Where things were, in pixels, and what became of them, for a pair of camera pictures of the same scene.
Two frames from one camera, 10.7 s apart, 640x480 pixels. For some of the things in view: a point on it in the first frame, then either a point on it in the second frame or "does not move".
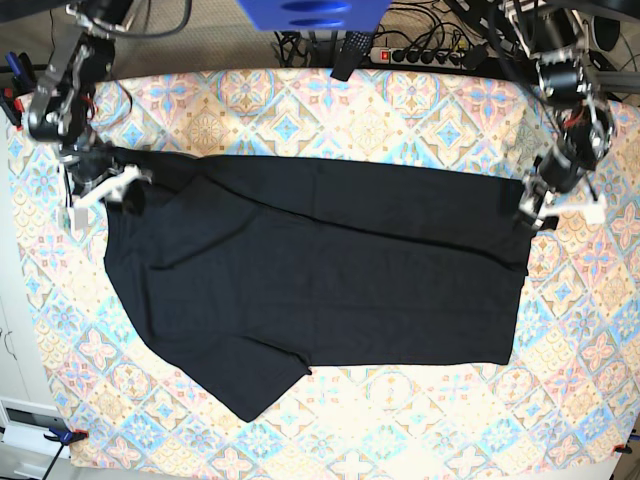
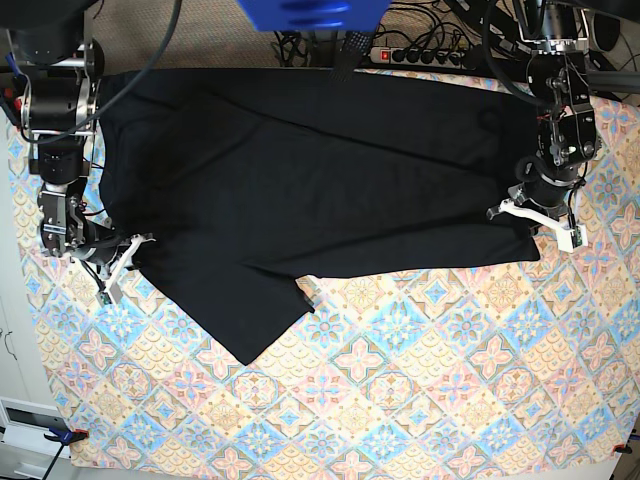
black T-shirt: x=241 y=273 → x=238 y=184
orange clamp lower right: x=622 y=448 does not move
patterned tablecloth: x=569 y=399 does not move
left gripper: x=83 y=162 → x=130 y=243
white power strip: x=422 y=57 does not move
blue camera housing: x=314 y=15 does not move
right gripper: x=557 y=170 → x=555 y=216
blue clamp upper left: x=23 y=84 does not move
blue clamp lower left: x=64 y=437 does not move
